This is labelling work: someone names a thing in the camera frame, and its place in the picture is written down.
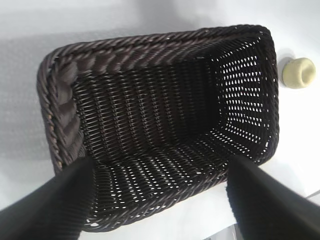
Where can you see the pale yellow egg yolk pastry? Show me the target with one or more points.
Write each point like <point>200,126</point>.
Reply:
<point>297,72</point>

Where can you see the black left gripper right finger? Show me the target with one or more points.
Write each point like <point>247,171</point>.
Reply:
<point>270,207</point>

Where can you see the dark brown woven wicker basket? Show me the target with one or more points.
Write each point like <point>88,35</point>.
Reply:
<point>150,112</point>

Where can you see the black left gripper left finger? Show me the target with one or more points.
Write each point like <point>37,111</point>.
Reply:
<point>50,207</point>

